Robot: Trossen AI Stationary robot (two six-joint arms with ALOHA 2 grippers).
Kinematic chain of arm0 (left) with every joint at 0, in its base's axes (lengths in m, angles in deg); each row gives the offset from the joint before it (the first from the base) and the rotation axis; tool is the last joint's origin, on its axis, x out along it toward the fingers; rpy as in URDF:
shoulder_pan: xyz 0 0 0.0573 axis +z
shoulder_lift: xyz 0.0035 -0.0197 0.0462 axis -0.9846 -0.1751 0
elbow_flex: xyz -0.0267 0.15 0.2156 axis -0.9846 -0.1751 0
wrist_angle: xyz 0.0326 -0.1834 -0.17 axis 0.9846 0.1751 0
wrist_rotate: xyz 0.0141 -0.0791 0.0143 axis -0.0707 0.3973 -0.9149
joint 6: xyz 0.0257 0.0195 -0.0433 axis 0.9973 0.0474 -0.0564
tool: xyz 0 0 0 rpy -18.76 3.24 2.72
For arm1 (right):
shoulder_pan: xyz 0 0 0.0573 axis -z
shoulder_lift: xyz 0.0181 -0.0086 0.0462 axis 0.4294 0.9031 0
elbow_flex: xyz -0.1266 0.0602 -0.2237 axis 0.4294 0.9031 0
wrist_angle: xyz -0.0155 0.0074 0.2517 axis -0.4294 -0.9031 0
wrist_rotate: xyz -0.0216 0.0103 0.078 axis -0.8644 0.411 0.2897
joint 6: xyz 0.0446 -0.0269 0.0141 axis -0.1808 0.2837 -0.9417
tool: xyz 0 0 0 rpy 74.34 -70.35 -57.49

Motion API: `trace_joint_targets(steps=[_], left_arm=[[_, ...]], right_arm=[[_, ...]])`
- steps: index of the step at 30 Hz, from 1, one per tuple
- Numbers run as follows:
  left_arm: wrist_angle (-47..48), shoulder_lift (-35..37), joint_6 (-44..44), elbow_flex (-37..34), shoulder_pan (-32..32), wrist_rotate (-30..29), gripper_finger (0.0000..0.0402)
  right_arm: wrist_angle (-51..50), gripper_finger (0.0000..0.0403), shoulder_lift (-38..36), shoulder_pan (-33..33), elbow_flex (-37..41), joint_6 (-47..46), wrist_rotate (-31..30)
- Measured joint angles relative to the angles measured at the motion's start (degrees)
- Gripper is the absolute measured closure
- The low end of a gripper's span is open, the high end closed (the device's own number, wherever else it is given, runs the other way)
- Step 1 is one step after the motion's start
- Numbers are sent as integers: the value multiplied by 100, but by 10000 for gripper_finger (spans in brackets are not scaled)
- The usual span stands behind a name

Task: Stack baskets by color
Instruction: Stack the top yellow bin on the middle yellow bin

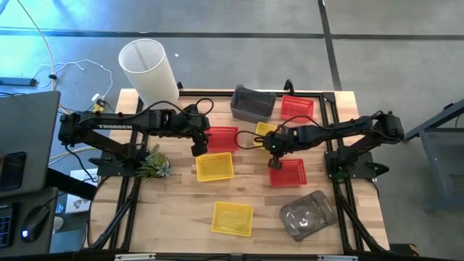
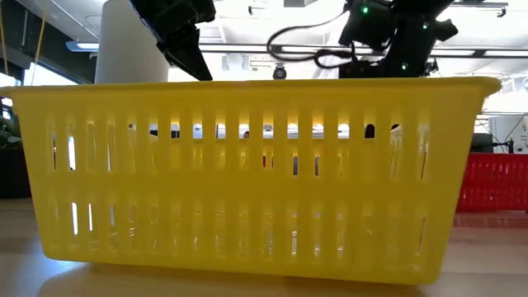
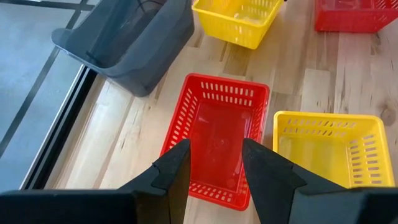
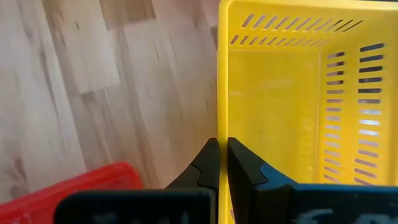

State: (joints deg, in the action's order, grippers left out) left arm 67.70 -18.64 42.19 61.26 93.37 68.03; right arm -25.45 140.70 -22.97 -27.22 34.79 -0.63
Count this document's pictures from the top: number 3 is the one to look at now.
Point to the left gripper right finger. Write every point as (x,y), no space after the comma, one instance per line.
(267,177)

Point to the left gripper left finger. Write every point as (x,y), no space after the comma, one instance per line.
(174,174)

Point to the yellow slotted plastic basket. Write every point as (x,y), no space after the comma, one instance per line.
(311,149)
(236,21)

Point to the red slotted plastic basket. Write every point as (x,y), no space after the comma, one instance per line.
(351,20)
(217,124)

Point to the translucent grey plastic bin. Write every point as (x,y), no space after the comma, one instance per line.
(140,56)

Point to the aluminium table edge rail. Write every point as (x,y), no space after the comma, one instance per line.
(60,130)

